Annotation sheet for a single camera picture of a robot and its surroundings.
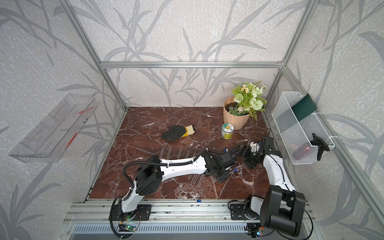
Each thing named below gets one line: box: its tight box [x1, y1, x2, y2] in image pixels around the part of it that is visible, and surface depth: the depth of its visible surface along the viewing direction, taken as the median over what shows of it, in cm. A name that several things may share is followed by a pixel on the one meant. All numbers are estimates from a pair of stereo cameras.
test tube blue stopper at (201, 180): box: [197, 174, 205, 188], surface depth 86 cm
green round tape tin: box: [221, 122, 235, 140], surface depth 101 cm
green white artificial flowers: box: [228, 80, 268, 121], surface depth 90 cm
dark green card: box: [291, 93, 317, 122], surface depth 73 cm
